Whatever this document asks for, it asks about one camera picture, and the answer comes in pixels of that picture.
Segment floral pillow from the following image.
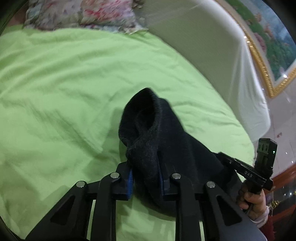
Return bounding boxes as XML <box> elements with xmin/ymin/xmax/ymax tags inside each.
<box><xmin>24</xmin><ymin>0</ymin><xmax>147</xmax><ymax>35</ymax></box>

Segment gold framed landscape painting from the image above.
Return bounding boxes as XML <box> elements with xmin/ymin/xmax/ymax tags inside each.
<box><xmin>217</xmin><ymin>0</ymin><xmax>295</xmax><ymax>97</ymax></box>

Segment person's right hand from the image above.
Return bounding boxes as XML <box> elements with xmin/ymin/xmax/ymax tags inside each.
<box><xmin>236</xmin><ymin>184</ymin><xmax>267</xmax><ymax>220</ymax></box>

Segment red sleeve forearm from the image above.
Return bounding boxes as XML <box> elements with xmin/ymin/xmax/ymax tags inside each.
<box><xmin>251</xmin><ymin>206</ymin><xmax>275</xmax><ymax>241</ymax></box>

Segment white bed headboard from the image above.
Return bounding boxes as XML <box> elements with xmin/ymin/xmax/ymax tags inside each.
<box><xmin>135</xmin><ymin>1</ymin><xmax>271</xmax><ymax>142</ymax></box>

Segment green bed sheet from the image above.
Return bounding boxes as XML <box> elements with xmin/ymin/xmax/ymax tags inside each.
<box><xmin>1</xmin><ymin>25</ymin><xmax>254</xmax><ymax>238</ymax></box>

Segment black pants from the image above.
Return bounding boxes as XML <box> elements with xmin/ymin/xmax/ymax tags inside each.
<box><xmin>118</xmin><ymin>88</ymin><xmax>241</xmax><ymax>216</ymax></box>

